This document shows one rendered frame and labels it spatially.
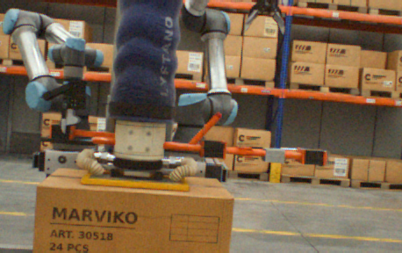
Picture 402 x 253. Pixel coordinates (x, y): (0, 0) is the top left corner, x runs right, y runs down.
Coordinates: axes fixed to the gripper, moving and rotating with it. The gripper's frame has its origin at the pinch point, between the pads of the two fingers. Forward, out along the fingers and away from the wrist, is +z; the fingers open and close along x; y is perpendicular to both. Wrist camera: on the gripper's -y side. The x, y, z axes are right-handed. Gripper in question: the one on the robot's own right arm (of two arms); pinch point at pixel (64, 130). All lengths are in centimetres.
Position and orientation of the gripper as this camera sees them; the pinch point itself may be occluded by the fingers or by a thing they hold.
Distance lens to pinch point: 205.3
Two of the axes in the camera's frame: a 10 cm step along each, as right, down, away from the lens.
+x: -1.1, -0.6, 9.9
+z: -0.8, 10.0, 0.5
